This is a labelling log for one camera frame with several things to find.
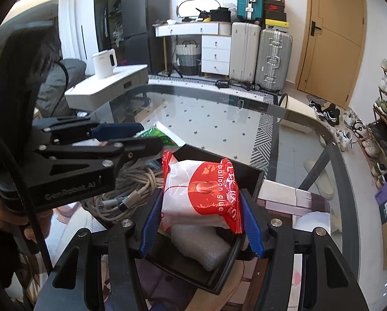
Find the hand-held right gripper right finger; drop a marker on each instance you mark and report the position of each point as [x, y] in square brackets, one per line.
[253, 230]

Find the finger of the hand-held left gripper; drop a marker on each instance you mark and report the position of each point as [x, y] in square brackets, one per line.
[115, 130]
[138, 145]

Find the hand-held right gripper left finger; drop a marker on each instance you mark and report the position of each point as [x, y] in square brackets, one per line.
[151, 226]

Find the white foam block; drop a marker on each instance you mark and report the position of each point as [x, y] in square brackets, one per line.
[203, 246]

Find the red and white packet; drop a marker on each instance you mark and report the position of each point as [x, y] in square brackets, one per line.
[200, 197]

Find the black cardboard box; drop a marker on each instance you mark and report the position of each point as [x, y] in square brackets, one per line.
[238, 175]

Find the person's left hand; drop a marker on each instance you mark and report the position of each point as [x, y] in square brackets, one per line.
[2, 213]

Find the green packet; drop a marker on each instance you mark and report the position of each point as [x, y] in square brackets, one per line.
[158, 134]

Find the printed desk mat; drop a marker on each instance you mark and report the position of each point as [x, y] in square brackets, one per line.
[70, 233]

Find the white flat box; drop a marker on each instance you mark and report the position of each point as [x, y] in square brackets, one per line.
[277, 191]

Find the white side table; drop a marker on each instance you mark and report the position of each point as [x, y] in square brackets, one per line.
[109, 84]

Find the patterned rug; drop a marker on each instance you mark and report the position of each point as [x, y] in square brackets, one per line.
[196, 113]

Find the white electric kettle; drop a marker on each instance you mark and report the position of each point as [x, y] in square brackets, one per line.
[102, 64]

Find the grey beanbag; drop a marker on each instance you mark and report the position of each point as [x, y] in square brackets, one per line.
[73, 77]

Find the beige slipper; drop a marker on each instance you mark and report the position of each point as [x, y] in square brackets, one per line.
[323, 181]

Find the striped basket bag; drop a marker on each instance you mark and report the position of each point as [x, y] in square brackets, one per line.
[187, 58]

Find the white curtain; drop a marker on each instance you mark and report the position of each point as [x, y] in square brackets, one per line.
[73, 22]

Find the white drawer unit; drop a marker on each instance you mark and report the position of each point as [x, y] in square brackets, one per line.
[216, 55]

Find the white stool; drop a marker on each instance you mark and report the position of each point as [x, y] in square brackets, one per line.
[297, 116]

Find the black refrigerator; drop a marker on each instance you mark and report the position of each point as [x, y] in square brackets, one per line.
[138, 9]

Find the dark glass cabinet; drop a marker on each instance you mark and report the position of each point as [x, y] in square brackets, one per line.
[104, 6]

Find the pile of shoes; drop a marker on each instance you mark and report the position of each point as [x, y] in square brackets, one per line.
[329, 113]

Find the white suitcase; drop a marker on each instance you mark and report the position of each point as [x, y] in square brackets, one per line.
[245, 51]

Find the oval mirror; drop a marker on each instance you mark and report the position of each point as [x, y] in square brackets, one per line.
[193, 8]

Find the black bag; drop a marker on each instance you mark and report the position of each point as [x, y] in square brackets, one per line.
[219, 14]

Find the silver suitcase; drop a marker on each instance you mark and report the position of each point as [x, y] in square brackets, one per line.
[274, 58]

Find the yellow and black shoe box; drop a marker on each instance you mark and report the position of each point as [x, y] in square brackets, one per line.
[277, 24]

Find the plain black shoe box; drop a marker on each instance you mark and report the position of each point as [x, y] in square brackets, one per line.
[275, 15]

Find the black shoe box red logo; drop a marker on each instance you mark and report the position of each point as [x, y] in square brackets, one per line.
[275, 5]

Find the wooden door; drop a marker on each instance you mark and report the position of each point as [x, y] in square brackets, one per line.
[336, 39]

